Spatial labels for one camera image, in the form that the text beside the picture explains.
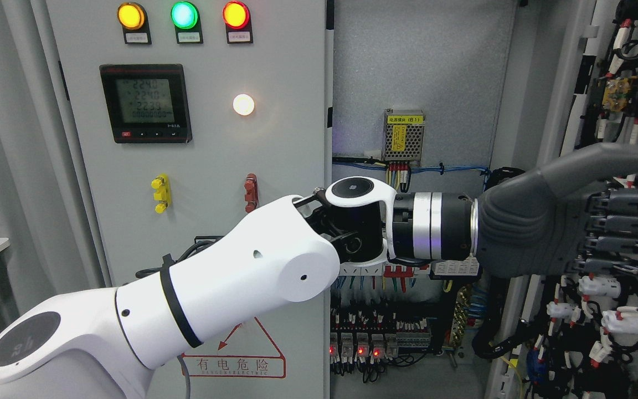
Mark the grey robotic left hand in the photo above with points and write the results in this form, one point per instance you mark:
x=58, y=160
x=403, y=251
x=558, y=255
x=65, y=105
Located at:
x=533, y=223

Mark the grey cabinet door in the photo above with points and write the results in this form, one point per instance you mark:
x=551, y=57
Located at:
x=283, y=141
x=573, y=335

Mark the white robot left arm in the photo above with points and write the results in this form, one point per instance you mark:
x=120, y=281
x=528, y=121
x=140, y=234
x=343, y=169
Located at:
x=106, y=343

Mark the red indicator light left door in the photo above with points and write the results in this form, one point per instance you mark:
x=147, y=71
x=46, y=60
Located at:
x=237, y=19

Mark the green indicator light left door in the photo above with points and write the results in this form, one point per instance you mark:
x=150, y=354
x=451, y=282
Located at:
x=186, y=20

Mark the yellow indicator light left door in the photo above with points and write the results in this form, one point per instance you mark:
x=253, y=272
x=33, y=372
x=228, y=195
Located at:
x=133, y=19

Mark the white circuit breaker row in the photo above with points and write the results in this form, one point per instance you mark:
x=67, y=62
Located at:
x=440, y=270

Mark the metal mesh power supply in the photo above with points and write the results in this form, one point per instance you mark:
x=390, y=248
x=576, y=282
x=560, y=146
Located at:
x=403, y=135

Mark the lower relay terminal row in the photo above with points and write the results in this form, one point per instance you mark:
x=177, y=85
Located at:
x=368, y=338

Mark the white glowing indicator light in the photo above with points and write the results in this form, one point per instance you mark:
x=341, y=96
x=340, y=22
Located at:
x=243, y=104

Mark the red electric danger warning sticker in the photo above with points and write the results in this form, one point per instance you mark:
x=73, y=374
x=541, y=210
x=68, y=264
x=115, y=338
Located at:
x=248, y=351

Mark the black digital power meter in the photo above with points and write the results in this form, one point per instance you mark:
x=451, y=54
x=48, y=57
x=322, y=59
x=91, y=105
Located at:
x=147, y=104

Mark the left grey curtain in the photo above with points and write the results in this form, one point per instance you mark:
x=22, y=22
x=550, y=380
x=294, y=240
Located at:
x=46, y=208

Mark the red terminal post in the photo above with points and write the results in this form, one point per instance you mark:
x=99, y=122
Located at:
x=251, y=192

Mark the yellow terminal post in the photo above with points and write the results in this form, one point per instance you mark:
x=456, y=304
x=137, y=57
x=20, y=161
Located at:
x=161, y=185

